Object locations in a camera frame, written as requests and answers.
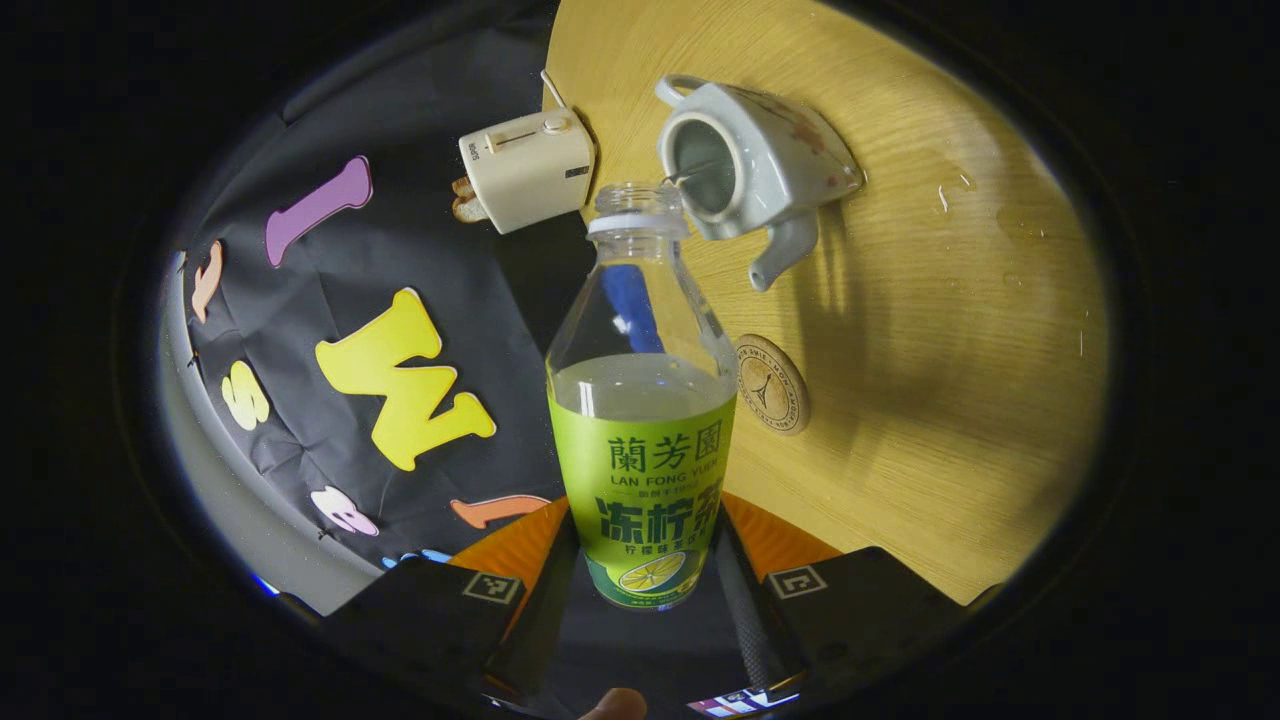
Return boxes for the toast slices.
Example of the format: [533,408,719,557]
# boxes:
[450,175,491,225]

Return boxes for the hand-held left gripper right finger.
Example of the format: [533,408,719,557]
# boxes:
[713,490,968,696]

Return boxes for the black backdrop cloth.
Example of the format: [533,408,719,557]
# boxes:
[160,10,601,613]

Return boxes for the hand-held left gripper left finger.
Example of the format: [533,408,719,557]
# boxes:
[318,495,583,701]

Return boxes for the round wooden coaster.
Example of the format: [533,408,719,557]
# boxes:
[735,334,812,437]

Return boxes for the white toaster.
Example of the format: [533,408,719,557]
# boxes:
[458,107,598,236]

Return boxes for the white ceramic teacup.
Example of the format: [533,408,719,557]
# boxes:
[654,74,867,294]

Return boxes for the green label water bottle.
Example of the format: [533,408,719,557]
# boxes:
[545,181,740,612]

